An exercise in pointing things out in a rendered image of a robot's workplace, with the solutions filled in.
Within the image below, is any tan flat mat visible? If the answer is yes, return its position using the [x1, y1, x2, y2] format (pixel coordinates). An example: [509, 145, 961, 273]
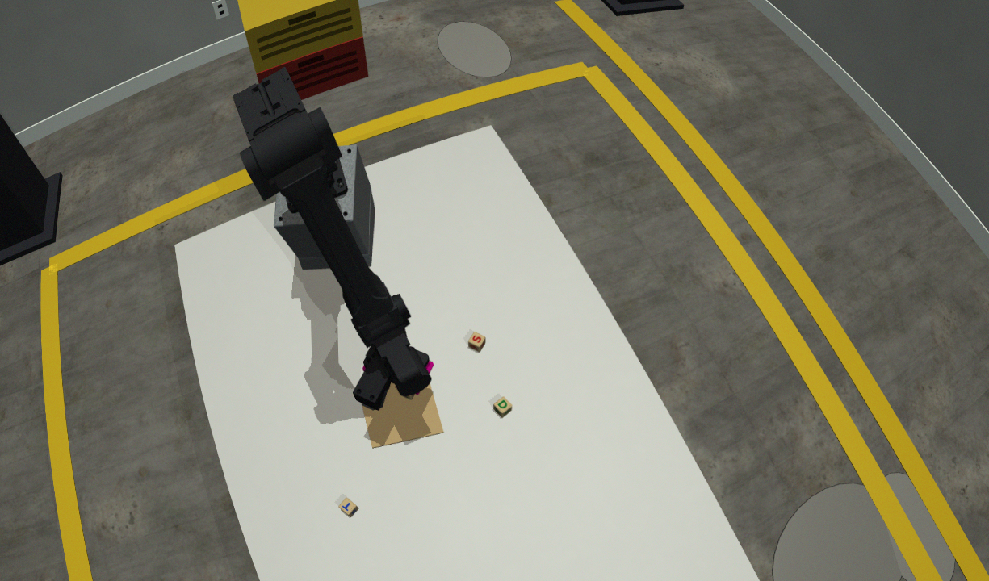
[362, 382, 444, 449]

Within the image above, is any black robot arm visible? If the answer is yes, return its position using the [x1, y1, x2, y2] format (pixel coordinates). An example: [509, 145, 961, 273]
[233, 66, 431, 411]

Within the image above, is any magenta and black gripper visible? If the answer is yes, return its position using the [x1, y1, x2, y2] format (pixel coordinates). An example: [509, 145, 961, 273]
[362, 350, 434, 373]

